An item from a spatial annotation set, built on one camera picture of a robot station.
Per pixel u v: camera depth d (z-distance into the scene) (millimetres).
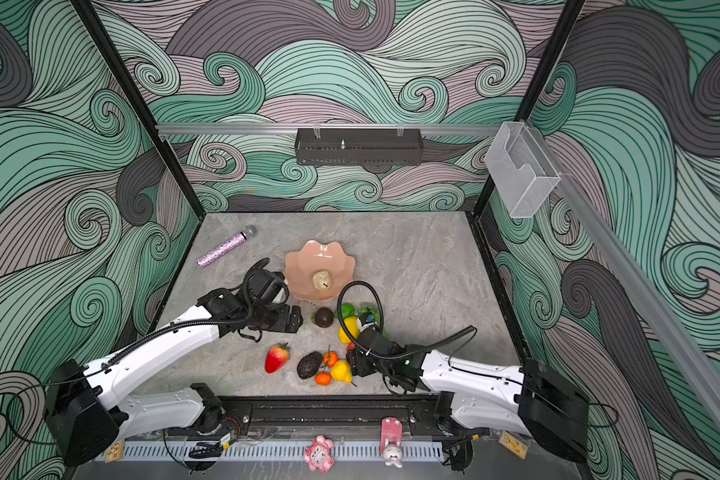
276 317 695
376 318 739
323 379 774
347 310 901
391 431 707
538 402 407
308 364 778
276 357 808
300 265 1029
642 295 523
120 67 799
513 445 684
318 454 657
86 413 374
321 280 923
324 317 875
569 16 712
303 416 745
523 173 767
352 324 890
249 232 1102
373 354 590
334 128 938
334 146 947
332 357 812
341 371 777
